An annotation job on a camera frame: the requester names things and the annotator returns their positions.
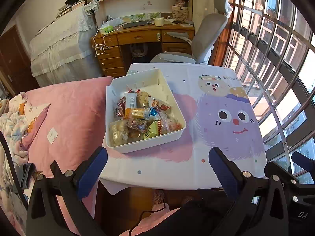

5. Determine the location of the pale biscuit clear packet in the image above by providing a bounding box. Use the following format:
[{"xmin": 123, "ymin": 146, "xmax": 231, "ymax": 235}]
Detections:
[{"xmin": 110, "ymin": 119, "xmax": 129, "ymax": 147}]

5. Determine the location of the dark red snack packet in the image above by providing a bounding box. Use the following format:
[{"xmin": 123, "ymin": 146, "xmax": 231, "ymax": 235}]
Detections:
[{"xmin": 115, "ymin": 97, "xmax": 125, "ymax": 117}]

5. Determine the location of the clear nut snack packet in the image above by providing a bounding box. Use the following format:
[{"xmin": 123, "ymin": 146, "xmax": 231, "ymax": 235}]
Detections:
[{"xmin": 126, "ymin": 118, "xmax": 147, "ymax": 133}]

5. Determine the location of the orange snack packet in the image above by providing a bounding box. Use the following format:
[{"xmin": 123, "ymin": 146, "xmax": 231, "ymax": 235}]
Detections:
[{"xmin": 124, "ymin": 108, "xmax": 149, "ymax": 119}]

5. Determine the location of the green snack packet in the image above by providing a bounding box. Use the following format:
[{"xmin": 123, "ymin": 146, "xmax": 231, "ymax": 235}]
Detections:
[{"xmin": 144, "ymin": 120, "xmax": 161, "ymax": 140}]

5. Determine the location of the white plastic storage bin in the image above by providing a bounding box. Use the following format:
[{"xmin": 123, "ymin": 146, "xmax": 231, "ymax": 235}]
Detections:
[{"xmin": 105, "ymin": 69, "xmax": 186, "ymax": 153}]

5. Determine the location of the white barcode snack packet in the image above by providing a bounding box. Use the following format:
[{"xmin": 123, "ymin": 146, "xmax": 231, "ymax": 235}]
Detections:
[{"xmin": 124, "ymin": 91, "xmax": 137, "ymax": 109}]

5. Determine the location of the blue foil snack packet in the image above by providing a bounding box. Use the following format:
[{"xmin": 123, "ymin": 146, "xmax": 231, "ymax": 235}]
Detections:
[{"xmin": 145, "ymin": 107, "xmax": 161, "ymax": 122}]

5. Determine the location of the red Cookies snack bag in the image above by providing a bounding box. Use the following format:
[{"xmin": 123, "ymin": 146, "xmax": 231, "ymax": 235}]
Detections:
[{"xmin": 148, "ymin": 96, "xmax": 171, "ymax": 114}]

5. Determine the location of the white paper note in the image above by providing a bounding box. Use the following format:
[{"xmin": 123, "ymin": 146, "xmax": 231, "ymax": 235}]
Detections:
[{"xmin": 47, "ymin": 127, "xmax": 58, "ymax": 144}]

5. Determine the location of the pink bed blanket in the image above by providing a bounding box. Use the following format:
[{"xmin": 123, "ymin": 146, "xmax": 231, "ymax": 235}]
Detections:
[{"xmin": 26, "ymin": 77, "xmax": 113, "ymax": 235}]

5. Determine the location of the floral crumpled quilt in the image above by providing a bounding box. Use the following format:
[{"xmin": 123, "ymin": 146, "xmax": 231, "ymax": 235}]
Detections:
[{"xmin": 1, "ymin": 92, "xmax": 51, "ymax": 235}]

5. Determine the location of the cartoon print tablecloth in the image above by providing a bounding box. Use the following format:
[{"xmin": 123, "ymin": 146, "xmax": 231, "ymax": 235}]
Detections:
[{"xmin": 99, "ymin": 63, "xmax": 266, "ymax": 195}]

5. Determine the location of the wooden door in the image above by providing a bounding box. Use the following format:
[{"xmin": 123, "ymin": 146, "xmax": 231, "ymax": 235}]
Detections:
[{"xmin": 1, "ymin": 26, "xmax": 39, "ymax": 93}]

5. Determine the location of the white lace covered cabinet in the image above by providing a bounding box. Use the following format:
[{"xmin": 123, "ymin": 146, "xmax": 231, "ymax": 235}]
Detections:
[{"xmin": 29, "ymin": 6, "xmax": 103, "ymax": 87}]

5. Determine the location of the green tissue pack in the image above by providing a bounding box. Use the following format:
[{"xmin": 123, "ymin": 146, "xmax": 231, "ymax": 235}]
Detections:
[{"xmin": 99, "ymin": 24, "xmax": 114, "ymax": 35}]

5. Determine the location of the grey office chair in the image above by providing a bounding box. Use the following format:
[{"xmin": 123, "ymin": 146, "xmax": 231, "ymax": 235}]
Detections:
[{"xmin": 151, "ymin": 0, "xmax": 233, "ymax": 64}]

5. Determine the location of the black keyboard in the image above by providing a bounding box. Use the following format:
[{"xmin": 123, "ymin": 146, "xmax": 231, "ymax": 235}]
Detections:
[{"xmin": 123, "ymin": 20, "xmax": 150, "ymax": 29}]

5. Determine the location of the wooden desk with drawers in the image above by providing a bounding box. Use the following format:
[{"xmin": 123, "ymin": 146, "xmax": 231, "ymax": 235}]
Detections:
[{"xmin": 90, "ymin": 24, "xmax": 195, "ymax": 78}]

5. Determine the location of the cream mug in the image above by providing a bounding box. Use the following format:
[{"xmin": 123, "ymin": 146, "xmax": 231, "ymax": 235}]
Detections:
[{"xmin": 154, "ymin": 18, "xmax": 164, "ymax": 27}]

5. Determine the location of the black cable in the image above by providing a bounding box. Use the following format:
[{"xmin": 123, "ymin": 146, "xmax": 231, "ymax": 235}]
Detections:
[{"xmin": 0, "ymin": 131, "xmax": 29, "ymax": 210}]

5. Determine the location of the white charging cable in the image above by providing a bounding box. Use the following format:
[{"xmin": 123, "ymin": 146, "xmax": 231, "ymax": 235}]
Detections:
[{"xmin": 93, "ymin": 26, "xmax": 124, "ymax": 56}]

